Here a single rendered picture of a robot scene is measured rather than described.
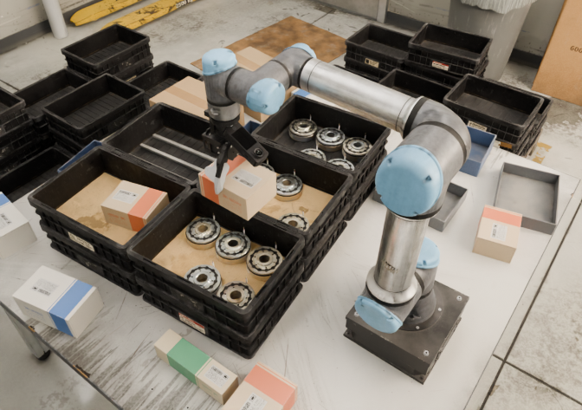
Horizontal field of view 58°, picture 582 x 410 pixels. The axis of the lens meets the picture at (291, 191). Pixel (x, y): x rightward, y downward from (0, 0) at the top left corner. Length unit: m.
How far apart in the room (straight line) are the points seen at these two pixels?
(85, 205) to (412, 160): 1.17
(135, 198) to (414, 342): 0.90
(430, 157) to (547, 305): 1.85
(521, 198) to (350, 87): 1.09
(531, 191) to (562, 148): 1.54
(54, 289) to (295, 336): 0.70
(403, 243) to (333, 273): 0.63
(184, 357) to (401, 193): 0.78
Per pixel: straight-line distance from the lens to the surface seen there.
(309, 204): 1.70
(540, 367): 2.52
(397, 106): 1.09
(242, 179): 1.35
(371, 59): 3.31
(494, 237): 1.80
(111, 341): 1.62
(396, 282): 1.19
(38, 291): 1.69
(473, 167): 2.08
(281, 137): 1.97
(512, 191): 2.09
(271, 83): 1.11
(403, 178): 0.94
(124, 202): 1.68
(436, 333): 1.48
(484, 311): 1.70
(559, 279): 2.84
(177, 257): 1.59
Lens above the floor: 2.03
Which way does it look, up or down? 43 degrees down
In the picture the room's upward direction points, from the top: straight up
